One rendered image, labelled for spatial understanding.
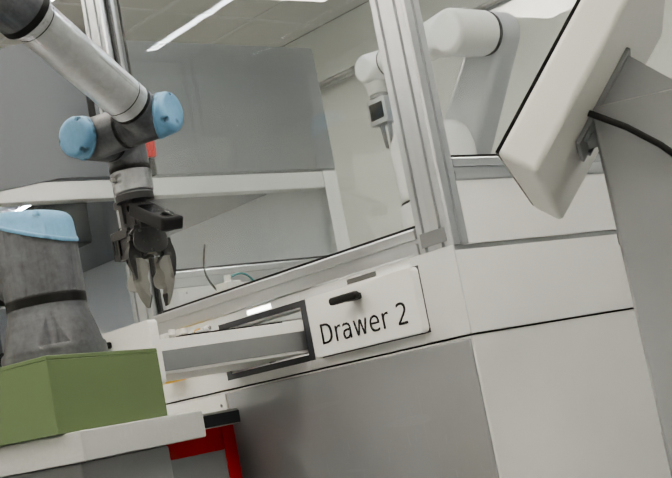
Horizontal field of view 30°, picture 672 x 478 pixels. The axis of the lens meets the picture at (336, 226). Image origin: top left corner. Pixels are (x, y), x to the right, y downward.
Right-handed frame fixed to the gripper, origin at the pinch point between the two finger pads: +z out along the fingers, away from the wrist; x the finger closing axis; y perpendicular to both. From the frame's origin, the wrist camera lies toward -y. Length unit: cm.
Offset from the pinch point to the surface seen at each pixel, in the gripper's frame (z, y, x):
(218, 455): 30.2, 12.9, -14.9
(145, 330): 6.4, -11.6, 10.8
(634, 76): -7, -107, -5
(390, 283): 6.7, -38.8, -21.2
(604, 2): -12, -117, 12
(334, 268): 1.0, -22.6, -23.3
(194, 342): 9.6, -10.9, 1.2
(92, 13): -72, 45, -23
